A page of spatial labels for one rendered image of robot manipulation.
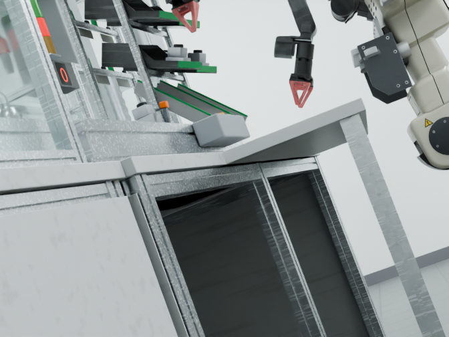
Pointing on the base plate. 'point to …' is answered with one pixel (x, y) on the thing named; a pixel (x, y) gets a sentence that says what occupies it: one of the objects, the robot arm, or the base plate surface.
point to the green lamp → (36, 9)
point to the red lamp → (43, 27)
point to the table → (300, 137)
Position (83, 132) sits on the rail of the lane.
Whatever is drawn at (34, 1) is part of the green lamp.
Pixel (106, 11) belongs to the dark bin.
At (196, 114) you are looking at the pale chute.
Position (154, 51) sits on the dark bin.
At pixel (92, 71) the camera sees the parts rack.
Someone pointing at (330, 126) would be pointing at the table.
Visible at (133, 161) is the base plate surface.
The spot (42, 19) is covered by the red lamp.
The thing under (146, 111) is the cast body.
